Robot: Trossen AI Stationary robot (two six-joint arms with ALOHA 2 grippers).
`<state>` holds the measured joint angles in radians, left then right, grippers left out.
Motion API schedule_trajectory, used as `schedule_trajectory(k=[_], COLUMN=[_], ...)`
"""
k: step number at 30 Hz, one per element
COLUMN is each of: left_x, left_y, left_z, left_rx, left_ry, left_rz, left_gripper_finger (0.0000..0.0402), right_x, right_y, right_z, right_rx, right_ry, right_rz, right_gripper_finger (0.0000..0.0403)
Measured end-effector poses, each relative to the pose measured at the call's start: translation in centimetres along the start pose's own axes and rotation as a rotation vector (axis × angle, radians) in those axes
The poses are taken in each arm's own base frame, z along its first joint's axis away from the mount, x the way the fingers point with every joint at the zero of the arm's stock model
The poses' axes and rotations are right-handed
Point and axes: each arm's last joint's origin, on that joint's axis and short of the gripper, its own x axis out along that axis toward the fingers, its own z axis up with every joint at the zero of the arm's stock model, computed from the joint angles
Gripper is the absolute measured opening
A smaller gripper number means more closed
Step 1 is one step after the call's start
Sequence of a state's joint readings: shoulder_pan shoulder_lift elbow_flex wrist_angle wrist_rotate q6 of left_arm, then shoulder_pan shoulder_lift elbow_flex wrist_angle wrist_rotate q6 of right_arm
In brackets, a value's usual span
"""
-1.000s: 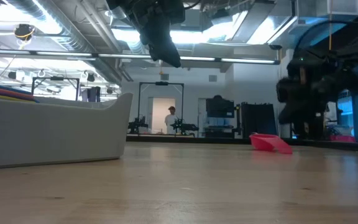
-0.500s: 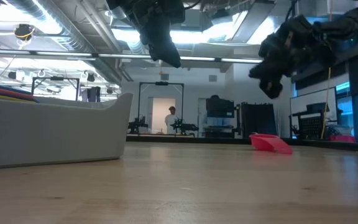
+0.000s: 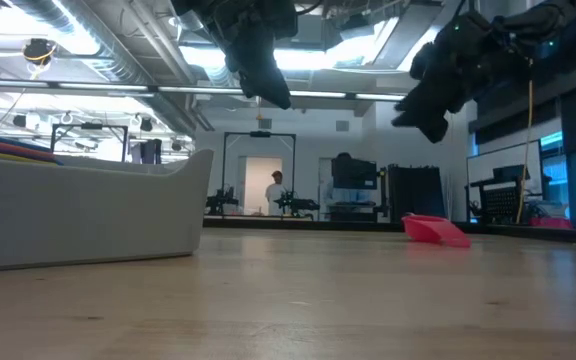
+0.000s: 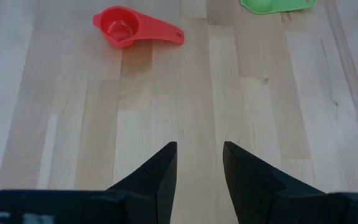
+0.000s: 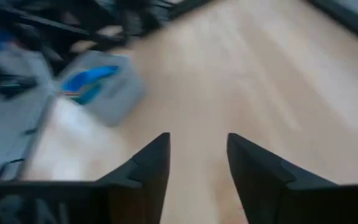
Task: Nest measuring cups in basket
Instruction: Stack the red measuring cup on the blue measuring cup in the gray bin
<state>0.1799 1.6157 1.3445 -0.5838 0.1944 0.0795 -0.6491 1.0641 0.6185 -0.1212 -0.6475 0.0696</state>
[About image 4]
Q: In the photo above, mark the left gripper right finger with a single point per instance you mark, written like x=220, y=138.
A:
x=253, y=193

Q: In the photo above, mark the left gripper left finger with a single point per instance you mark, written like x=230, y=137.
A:
x=154, y=186

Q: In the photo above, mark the red plastic measuring cup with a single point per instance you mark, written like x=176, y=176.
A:
x=120, y=28

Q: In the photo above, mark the green plastic measuring cup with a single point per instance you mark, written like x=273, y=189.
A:
x=275, y=6

